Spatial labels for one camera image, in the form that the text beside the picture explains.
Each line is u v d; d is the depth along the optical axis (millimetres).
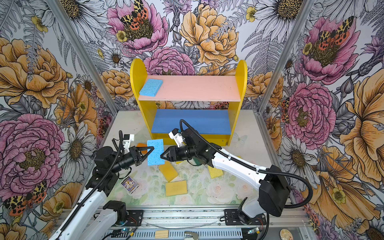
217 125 956
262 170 446
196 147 579
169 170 894
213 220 747
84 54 881
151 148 703
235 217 744
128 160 637
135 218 731
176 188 829
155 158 688
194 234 702
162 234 713
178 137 688
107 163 567
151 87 747
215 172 882
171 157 639
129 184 832
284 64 926
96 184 548
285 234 701
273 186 411
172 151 642
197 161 914
